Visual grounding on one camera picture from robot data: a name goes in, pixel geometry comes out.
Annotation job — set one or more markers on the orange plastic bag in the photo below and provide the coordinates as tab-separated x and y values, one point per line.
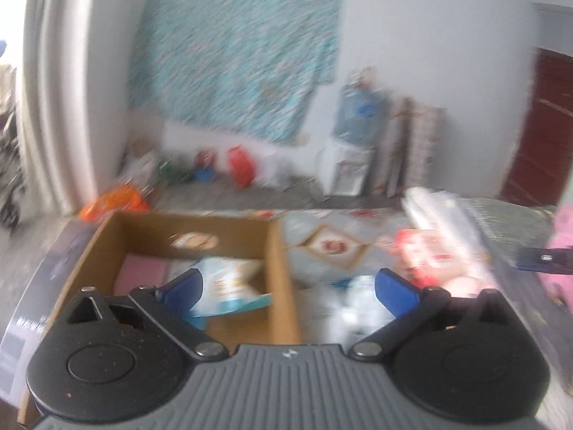
114	204

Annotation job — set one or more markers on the teal floral wall cloth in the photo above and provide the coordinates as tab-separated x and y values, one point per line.
232	49

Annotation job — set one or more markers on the grey blanket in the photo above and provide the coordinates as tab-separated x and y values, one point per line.
537	313

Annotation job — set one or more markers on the pink plastic item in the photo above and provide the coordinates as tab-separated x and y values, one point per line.
138	273

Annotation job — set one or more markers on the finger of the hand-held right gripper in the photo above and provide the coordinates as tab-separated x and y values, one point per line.
544	260

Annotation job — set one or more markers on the wall socket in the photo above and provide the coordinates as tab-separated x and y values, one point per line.
304	139

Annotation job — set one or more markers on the white curtain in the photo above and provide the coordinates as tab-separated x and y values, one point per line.
58	98

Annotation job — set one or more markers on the brown cardboard box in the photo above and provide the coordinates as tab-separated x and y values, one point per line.
282	277

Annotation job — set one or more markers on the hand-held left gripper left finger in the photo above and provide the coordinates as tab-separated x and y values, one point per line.
183	284

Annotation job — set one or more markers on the white plastic bag teal print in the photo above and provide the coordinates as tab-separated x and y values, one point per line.
349	309

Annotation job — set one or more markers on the dark printed box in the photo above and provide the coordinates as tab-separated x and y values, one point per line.
44	277

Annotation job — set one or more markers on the green floral pillow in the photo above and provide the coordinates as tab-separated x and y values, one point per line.
510	221

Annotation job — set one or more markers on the white water dispenser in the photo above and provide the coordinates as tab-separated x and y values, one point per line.
347	170

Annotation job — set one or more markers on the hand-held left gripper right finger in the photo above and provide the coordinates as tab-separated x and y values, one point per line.
394	291

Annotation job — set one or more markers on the red can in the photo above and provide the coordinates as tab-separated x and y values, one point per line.
205	160

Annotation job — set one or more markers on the red white wipes packet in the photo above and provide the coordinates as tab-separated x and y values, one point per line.
429	255

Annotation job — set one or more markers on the red plastic bag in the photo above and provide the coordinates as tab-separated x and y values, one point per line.
240	165

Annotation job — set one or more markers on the blue white tissue pack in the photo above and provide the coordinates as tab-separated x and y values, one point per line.
228	286

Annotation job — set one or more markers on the rolled patterned mat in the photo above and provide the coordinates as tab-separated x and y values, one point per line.
427	143
398	143

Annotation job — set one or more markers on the pink soft thing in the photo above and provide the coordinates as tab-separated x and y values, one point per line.
559	233

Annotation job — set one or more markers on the dark red door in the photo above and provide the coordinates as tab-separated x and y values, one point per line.
541	134

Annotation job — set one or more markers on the clear plastic bag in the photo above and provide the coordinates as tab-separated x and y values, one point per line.
274	171

